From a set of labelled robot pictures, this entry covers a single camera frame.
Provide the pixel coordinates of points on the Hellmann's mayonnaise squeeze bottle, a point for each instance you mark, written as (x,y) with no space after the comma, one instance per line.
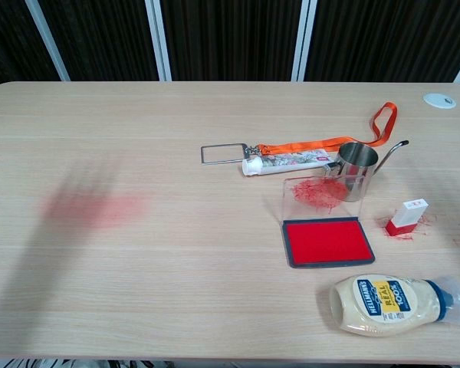
(387,306)

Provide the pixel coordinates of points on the red and white stamper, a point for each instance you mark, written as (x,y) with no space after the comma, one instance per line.
(410,214)

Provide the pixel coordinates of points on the red ink pad clear lid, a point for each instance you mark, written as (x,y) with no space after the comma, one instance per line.
(326,241)

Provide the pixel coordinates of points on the floral toothpaste tube white cap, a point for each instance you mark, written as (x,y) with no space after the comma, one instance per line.
(287,161)

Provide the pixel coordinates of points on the clear badge holder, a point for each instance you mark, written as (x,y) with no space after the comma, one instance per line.
(222,154)

